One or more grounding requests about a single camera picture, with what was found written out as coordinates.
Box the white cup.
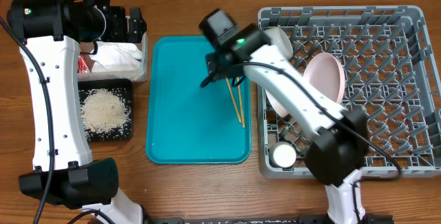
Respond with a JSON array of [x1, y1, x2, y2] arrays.
[[269, 141, 297, 168]]

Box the red sauce packet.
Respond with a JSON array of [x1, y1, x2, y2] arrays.
[[77, 54, 90, 74]]

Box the cooked rice pile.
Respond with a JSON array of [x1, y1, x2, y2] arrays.
[[81, 88, 131, 139]]

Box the grey dishwasher rack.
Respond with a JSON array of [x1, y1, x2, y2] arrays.
[[258, 6, 440, 177]]

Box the large white plate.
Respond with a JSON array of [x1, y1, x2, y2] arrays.
[[303, 52, 345, 103]]

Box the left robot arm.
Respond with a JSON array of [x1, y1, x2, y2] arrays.
[[1, 0, 150, 223]]

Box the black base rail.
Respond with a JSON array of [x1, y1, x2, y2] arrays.
[[146, 215, 395, 224]]

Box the white napkin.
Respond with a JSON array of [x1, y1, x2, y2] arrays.
[[90, 41, 143, 72]]

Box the clear plastic waste bin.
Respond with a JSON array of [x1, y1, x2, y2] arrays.
[[74, 14, 148, 81]]

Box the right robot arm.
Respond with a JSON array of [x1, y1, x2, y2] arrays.
[[198, 9, 397, 223]]

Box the grey bowl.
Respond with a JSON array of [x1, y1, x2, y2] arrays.
[[264, 27, 294, 60]]

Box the teal serving tray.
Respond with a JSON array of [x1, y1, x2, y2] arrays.
[[145, 36, 252, 164]]

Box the black plastic tray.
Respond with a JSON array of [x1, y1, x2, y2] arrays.
[[79, 79, 134, 143]]

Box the wooden chopstick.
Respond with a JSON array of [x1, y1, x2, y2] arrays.
[[225, 77, 242, 123], [236, 77, 245, 128]]

